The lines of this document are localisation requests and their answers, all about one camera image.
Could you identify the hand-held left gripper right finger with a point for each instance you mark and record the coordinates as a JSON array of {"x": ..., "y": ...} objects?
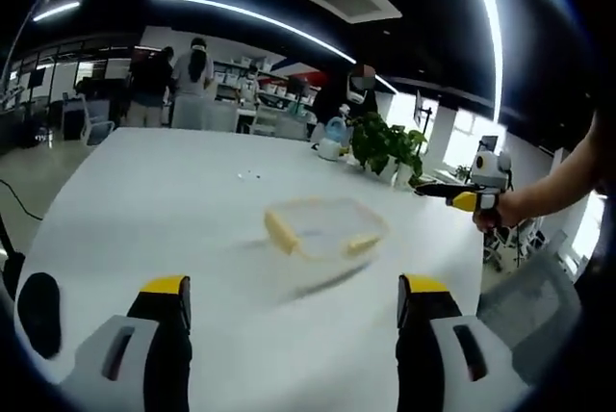
[{"x": 433, "y": 364}]

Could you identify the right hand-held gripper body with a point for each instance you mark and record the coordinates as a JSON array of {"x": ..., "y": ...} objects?
[{"x": 491, "y": 171}]

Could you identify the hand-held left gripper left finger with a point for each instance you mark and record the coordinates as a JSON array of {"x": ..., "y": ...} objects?
[{"x": 154, "y": 364}]

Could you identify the person's right hand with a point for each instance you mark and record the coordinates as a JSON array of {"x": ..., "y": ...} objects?
[{"x": 505, "y": 212}]

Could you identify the green potted plant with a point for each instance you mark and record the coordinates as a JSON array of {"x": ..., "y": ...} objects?
[{"x": 385, "y": 142}]

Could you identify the monitor on stand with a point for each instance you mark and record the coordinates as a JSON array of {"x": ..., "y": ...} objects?
[{"x": 423, "y": 109}]

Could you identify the grey mesh office chair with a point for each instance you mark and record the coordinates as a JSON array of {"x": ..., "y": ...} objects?
[{"x": 534, "y": 306}]

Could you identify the black oval object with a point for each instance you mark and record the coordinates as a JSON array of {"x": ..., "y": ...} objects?
[{"x": 41, "y": 316}]

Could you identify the ceiling light strip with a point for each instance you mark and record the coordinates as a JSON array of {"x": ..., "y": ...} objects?
[
  {"x": 55, "y": 11},
  {"x": 493, "y": 46},
  {"x": 240, "y": 10}
]

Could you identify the blue watering can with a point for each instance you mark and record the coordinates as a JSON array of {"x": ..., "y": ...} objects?
[{"x": 337, "y": 130}]

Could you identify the shelf with white boxes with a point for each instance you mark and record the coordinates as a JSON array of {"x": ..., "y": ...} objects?
[{"x": 274, "y": 87}]

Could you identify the white office chair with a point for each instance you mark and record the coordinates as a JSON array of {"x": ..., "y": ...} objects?
[{"x": 96, "y": 121}]

